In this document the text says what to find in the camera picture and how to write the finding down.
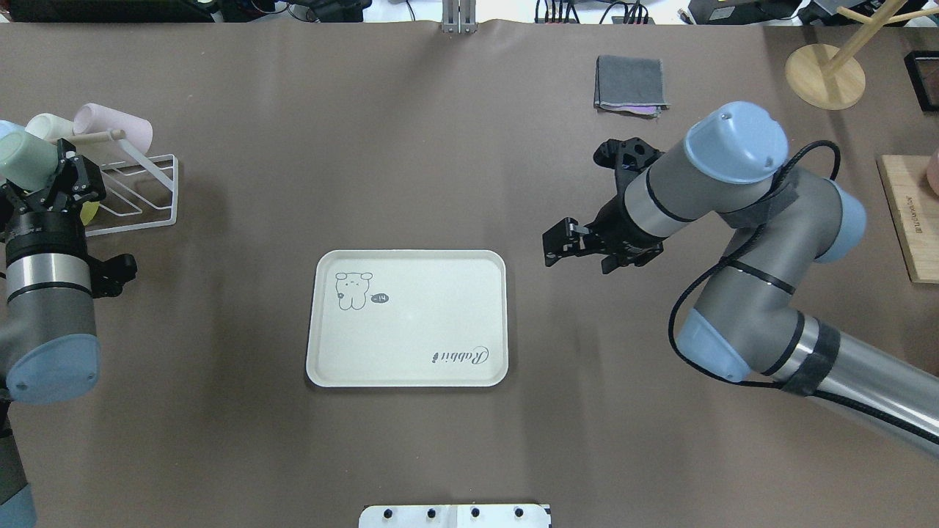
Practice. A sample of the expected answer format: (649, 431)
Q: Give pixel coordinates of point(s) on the aluminium frame post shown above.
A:
(459, 17)

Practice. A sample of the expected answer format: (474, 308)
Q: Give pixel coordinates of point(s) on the cream rabbit tray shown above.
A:
(408, 318)

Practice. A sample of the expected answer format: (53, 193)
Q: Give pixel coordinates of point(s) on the green cup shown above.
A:
(28, 161)

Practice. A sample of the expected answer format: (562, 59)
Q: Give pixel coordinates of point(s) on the wooden mug tree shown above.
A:
(831, 78)

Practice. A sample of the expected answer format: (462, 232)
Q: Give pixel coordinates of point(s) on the white camera post base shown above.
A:
(489, 514)

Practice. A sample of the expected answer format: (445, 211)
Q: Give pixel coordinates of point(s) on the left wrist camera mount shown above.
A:
(109, 277)

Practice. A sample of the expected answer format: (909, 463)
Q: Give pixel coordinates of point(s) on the pink cup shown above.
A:
(97, 118)

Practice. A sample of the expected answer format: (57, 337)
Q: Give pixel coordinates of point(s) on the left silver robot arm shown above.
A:
(49, 343)

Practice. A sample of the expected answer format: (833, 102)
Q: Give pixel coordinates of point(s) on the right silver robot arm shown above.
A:
(735, 323)

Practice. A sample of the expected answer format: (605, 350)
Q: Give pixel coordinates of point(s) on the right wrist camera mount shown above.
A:
(627, 158)

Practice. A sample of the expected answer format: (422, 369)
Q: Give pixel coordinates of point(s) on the cream white cup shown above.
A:
(50, 127)

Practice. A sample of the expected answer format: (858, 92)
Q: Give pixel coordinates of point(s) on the grey folded cloth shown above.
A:
(630, 85)

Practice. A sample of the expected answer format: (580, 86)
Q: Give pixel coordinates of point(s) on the yellow cup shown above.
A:
(88, 212)

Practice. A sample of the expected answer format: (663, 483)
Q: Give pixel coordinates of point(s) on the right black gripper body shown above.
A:
(618, 230)

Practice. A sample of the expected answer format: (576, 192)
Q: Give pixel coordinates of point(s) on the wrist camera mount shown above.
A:
(109, 277)
(627, 158)

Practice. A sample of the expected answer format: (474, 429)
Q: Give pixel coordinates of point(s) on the white cup rack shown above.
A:
(141, 192)

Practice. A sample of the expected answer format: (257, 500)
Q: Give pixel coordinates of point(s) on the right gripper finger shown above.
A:
(567, 230)
(556, 252)

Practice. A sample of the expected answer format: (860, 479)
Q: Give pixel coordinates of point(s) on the wooden cutting board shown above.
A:
(913, 207)

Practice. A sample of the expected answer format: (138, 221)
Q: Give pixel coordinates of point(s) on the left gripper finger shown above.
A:
(76, 181)
(13, 201)

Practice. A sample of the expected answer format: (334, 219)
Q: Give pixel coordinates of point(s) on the light blue cup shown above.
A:
(7, 127)

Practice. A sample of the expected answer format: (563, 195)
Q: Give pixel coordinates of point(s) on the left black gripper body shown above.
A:
(44, 224)

